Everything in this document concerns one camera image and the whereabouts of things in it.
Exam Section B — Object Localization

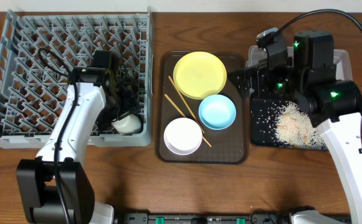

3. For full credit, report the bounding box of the white cup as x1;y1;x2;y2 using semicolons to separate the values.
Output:
112;114;141;135

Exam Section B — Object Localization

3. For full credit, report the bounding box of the light blue bowl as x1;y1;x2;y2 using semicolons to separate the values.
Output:
198;95;237;130

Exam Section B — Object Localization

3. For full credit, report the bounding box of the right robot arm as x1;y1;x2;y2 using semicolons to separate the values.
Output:
228;29;362;223

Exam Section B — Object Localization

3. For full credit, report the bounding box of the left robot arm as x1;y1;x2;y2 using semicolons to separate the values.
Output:
16;50;141;223

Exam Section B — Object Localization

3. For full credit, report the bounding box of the black waste tray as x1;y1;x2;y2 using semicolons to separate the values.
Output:
249;98;330;151

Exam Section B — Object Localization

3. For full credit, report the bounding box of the clear plastic bin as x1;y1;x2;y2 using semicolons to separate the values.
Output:
245;45;353;80

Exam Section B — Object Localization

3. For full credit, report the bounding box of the yellow round plate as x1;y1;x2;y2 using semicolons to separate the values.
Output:
173;52;227;100

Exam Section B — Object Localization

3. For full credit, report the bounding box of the spilled rice pile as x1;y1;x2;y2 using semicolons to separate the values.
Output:
254;101;327;149

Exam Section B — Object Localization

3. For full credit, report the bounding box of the upper wooden chopstick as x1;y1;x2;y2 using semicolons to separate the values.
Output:
168;76;205;134

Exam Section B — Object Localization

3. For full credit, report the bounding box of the wooden chopstick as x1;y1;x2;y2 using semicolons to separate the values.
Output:
164;94;212;147
168;76;205;134

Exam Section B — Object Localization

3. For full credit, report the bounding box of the brown serving tray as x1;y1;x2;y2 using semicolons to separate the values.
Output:
155;51;249;164

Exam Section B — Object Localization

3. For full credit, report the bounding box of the lower wooden chopstick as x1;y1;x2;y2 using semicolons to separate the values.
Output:
164;94;212;147

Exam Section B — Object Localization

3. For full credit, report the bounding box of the white round bowl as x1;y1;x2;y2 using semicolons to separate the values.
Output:
163;118;202;156

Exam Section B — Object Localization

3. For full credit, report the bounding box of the grey plastic dish rack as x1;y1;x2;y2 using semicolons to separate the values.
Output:
0;11;154;149

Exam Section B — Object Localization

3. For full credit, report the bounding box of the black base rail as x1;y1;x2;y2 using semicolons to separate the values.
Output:
113;213;290;224

